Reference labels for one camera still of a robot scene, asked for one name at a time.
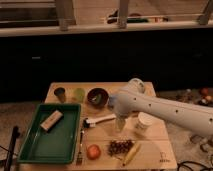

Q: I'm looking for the metal fork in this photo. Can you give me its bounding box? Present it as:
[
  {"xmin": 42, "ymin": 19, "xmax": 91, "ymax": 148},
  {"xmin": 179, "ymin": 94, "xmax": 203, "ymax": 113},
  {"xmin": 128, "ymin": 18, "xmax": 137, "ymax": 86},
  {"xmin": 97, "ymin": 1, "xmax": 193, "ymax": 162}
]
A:
[{"xmin": 76, "ymin": 129, "xmax": 84, "ymax": 165}]

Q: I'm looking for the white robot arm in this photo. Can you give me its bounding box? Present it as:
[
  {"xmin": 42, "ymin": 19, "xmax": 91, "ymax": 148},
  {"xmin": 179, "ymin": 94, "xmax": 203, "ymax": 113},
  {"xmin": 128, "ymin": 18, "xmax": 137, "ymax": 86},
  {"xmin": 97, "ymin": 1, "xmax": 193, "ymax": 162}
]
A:
[{"xmin": 113, "ymin": 78, "xmax": 213, "ymax": 137}]

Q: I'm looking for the yellow banana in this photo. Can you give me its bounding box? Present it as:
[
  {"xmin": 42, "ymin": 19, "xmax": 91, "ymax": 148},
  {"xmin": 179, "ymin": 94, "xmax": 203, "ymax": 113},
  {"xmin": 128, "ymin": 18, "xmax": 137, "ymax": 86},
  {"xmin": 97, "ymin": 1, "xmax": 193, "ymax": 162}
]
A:
[{"xmin": 122, "ymin": 142, "xmax": 141, "ymax": 166}]

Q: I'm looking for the black stand pole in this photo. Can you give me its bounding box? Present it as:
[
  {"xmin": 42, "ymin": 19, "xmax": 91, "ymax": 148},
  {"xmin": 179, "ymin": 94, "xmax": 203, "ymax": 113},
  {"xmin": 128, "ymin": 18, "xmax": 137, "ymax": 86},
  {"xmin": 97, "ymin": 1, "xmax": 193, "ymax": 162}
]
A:
[{"xmin": 4, "ymin": 126, "xmax": 20, "ymax": 171}]

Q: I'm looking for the white paper cup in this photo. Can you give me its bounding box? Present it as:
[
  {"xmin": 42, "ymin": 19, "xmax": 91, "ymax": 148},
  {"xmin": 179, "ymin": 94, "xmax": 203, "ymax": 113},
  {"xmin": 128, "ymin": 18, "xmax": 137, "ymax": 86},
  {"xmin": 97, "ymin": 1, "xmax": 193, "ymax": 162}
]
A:
[{"xmin": 135, "ymin": 112, "xmax": 153, "ymax": 133}]

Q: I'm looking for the wooden railing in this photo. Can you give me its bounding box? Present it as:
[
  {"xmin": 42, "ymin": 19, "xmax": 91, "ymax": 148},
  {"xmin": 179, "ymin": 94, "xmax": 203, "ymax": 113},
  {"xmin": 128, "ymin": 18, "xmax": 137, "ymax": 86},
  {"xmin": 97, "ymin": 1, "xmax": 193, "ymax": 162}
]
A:
[{"xmin": 0, "ymin": 0, "xmax": 213, "ymax": 37}]

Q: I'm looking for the white black dish brush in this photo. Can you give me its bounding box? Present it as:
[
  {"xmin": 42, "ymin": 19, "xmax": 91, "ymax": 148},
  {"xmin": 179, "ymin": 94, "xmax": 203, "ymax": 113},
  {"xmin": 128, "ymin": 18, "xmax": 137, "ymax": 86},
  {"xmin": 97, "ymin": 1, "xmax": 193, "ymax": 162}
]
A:
[{"xmin": 83, "ymin": 114, "xmax": 116, "ymax": 128}]

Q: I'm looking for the dark brown bowl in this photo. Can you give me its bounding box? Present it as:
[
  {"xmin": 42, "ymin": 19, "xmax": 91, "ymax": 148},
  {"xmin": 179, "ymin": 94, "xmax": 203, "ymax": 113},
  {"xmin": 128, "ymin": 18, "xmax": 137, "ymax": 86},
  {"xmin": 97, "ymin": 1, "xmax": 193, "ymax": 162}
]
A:
[{"xmin": 87, "ymin": 88, "xmax": 109, "ymax": 108}]

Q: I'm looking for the orange fruit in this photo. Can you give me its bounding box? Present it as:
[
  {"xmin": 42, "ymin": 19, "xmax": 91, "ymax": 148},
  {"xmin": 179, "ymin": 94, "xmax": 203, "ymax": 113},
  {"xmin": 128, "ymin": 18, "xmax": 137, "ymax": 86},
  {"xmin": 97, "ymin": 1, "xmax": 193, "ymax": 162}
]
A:
[{"xmin": 87, "ymin": 144, "xmax": 101, "ymax": 160}]

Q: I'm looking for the green item in bowl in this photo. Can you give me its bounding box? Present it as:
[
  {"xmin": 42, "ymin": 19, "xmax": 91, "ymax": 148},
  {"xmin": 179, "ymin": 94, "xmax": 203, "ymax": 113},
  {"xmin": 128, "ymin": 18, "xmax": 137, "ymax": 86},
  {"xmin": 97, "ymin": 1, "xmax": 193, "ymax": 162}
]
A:
[{"xmin": 92, "ymin": 94, "xmax": 102, "ymax": 104}]

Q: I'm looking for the bunch of grapes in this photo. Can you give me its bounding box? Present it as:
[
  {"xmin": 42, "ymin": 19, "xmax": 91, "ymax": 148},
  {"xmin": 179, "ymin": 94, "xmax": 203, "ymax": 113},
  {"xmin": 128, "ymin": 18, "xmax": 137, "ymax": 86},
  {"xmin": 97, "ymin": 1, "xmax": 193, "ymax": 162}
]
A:
[{"xmin": 108, "ymin": 140, "xmax": 133, "ymax": 156}]

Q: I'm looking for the green plastic tray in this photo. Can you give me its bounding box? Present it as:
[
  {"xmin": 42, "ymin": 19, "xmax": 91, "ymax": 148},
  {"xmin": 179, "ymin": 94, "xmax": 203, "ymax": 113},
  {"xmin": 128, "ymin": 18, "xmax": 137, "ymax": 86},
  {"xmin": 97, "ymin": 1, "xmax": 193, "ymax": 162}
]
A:
[{"xmin": 18, "ymin": 103, "xmax": 81, "ymax": 164}]

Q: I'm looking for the green cup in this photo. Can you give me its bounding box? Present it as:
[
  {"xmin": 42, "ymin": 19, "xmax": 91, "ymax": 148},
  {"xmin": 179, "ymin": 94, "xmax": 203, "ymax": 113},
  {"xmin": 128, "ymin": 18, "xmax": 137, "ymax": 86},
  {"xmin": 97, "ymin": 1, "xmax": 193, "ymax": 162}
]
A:
[{"xmin": 73, "ymin": 88, "xmax": 85, "ymax": 103}]

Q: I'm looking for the wooden block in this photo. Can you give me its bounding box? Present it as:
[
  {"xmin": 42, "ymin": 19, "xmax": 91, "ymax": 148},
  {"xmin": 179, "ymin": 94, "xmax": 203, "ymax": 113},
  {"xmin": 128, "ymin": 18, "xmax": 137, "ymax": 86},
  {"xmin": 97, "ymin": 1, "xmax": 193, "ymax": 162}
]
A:
[{"xmin": 40, "ymin": 110, "xmax": 63, "ymax": 131}]

